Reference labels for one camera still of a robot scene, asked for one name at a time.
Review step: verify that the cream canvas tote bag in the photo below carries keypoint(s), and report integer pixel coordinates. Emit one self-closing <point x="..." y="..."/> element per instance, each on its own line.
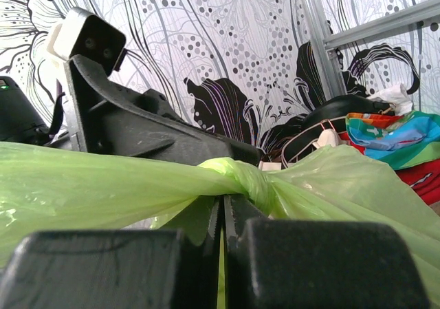
<point x="327" y="137"/>

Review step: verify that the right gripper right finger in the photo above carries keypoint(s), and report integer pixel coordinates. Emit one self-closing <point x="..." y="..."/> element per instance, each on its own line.
<point x="308" y="264"/>

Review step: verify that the colourful printed bag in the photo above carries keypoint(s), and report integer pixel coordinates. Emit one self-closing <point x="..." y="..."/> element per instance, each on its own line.
<point x="399" y="141"/>

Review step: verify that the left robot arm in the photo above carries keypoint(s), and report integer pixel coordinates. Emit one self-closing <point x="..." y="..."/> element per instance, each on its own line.
<point x="20" y="122"/>

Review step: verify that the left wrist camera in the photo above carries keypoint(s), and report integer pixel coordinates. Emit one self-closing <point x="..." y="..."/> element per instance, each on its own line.
<point x="84" y="33"/>

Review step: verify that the black hat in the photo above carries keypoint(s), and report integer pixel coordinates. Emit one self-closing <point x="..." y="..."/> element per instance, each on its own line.
<point x="331" y="115"/>

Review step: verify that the green trash bag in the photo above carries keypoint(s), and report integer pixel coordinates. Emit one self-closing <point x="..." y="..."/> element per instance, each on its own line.
<point x="44" y="188"/>

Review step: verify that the red cloth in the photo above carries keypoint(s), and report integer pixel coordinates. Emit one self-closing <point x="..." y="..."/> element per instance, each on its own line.
<point x="422" y="174"/>

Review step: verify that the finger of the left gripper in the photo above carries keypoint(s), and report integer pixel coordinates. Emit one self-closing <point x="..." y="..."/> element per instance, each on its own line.
<point x="104" y="117"/>

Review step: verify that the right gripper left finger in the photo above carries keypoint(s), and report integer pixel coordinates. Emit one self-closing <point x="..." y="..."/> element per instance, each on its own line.
<point x="175" y="266"/>

